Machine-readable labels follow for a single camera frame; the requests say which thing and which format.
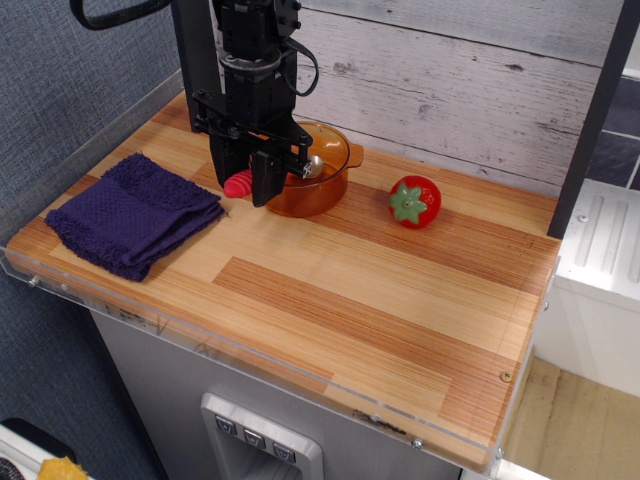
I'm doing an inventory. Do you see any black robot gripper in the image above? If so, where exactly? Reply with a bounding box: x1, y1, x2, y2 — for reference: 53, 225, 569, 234
192, 59, 314, 208

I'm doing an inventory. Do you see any red handled metal spoon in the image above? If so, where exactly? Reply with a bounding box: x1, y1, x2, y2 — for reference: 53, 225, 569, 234
223, 155, 325, 198

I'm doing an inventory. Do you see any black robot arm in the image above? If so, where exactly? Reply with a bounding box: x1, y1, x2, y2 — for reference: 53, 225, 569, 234
193, 1, 313, 207

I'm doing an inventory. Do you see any amber glass pot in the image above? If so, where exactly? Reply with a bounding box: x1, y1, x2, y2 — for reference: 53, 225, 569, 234
266, 121, 364, 218

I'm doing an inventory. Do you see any purple folded towel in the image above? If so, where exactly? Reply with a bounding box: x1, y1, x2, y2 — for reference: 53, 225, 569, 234
45, 153, 226, 282

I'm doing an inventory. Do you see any red toy strawberry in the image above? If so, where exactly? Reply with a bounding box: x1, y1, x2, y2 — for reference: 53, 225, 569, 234
388, 175, 442, 229

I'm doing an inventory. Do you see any grey toy fridge cabinet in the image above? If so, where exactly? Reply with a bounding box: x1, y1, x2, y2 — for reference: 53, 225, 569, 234
89, 309, 464, 480

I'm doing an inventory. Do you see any silver dispenser panel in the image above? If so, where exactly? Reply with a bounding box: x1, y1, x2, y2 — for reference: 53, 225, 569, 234
200, 393, 325, 479

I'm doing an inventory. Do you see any yellow object at corner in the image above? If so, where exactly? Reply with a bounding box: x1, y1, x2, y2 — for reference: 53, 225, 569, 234
36, 457, 89, 480

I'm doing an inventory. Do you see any white toy sink unit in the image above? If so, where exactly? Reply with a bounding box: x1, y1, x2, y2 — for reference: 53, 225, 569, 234
533, 180, 639, 396

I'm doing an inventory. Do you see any dark vertical post left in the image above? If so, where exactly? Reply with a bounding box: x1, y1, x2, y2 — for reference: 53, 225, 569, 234
171, 0, 222, 130

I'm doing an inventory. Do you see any dark vertical post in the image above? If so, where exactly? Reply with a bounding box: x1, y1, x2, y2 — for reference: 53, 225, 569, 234
171, 0, 222, 130
547, 0, 639, 239

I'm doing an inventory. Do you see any black braided cable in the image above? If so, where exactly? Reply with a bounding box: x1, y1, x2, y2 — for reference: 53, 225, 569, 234
68, 0, 169, 32

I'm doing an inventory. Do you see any dark vertical post right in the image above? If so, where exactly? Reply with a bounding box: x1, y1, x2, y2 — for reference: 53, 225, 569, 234
547, 0, 639, 239

